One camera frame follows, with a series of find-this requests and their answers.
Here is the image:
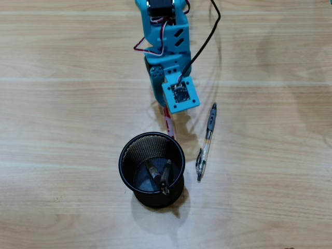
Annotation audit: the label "black camera cable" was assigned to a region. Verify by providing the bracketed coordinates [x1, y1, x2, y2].
[177, 0, 222, 88]

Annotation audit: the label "clear pen grey grip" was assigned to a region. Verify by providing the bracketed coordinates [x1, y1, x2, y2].
[196, 102, 218, 183]

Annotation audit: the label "clear stick pen black cap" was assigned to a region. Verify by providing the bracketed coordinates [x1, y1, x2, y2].
[144, 159, 162, 184]

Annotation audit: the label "red retractable pen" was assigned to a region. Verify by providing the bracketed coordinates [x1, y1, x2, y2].
[162, 106, 176, 141]

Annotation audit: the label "black mesh pen holder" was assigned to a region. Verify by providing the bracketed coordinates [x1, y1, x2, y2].
[118, 132, 186, 210]

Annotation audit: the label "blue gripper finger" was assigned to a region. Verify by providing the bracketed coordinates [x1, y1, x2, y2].
[149, 65, 167, 107]

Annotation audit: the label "red white servo wires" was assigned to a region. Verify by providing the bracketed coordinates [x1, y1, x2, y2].
[133, 0, 192, 57]

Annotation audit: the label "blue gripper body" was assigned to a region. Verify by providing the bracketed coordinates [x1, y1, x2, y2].
[144, 49, 193, 79]

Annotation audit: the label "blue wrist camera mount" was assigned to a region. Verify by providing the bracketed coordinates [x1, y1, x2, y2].
[161, 75, 201, 115]

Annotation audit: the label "black gel pen rubber grip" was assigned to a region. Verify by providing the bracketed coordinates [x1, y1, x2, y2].
[159, 159, 173, 196]

